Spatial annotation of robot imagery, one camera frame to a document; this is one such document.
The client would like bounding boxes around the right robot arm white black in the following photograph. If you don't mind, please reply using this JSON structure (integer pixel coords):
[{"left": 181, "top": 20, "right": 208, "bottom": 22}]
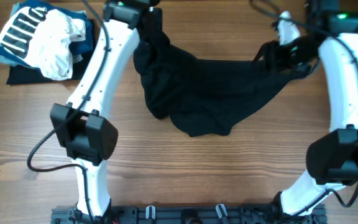
[{"left": 267, "top": 9, "right": 358, "bottom": 220}]

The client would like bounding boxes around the blue folded shirt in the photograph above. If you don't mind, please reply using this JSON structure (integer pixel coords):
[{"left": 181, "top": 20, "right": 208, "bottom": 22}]
[{"left": 0, "top": 0, "right": 94, "bottom": 67}]

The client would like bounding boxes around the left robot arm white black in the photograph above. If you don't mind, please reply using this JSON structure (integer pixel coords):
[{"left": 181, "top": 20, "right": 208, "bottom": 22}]
[{"left": 50, "top": 1, "right": 158, "bottom": 223}]

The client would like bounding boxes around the light grey folded garment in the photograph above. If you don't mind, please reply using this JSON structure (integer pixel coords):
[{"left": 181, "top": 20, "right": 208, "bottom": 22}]
[{"left": 0, "top": 2, "right": 88, "bottom": 68}]

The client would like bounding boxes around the black polo shirt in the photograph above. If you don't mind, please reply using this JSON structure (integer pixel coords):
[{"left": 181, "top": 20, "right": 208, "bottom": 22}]
[{"left": 134, "top": 9, "right": 311, "bottom": 137}]

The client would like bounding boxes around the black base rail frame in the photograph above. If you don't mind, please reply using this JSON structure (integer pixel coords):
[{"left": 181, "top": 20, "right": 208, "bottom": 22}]
[{"left": 50, "top": 204, "right": 328, "bottom": 224}]

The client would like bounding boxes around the black folded garment bottom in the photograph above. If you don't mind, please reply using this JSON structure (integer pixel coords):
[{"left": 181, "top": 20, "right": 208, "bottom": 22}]
[{"left": 6, "top": 19, "right": 96, "bottom": 85}]

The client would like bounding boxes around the white black printed folded shirt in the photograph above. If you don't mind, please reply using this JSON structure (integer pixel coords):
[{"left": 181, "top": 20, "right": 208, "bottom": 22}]
[{"left": 0, "top": 6, "right": 86, "bottom": 81}]

